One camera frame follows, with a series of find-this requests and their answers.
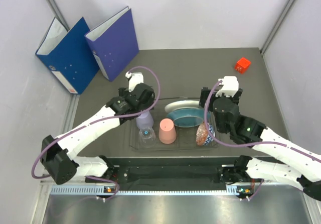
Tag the pink plastic cup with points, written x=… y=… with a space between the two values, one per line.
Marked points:
x=167 y=132

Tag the white plate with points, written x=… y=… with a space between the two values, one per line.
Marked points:
x=182 y=104

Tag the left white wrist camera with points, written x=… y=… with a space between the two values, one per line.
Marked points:
x=134 y=79

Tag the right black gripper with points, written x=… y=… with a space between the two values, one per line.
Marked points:
x=212 y=97

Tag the grey cable duct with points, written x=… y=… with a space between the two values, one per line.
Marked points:
x=104 y=191

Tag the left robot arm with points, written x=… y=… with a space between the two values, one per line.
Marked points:
x=61 y=158

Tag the lilac plastic cup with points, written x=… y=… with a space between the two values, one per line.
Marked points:
x=144 y=120

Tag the clear drinking glass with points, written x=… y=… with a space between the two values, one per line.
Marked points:
x=147 y=137

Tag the red cube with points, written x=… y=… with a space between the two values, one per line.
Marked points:
x=242 y=65

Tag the red patterned bowl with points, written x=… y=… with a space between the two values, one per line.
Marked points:
x=201 y=135

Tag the blue ring binder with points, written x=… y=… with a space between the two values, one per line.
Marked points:
x=68 y=56

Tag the black wire dish rack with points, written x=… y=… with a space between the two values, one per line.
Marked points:
x=186 y=137

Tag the blue patterned bowl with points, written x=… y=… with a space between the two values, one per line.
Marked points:
x=209 y=139

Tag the purple ring binder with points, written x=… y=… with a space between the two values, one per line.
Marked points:
x=113 y=43

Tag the teal plate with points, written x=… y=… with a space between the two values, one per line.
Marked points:
x=187 y=117

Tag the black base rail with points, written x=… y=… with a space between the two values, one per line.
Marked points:
x=183 y=173

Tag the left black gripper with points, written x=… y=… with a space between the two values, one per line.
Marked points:
x=123 y=92

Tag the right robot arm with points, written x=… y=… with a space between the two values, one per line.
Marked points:
x=298 y=167

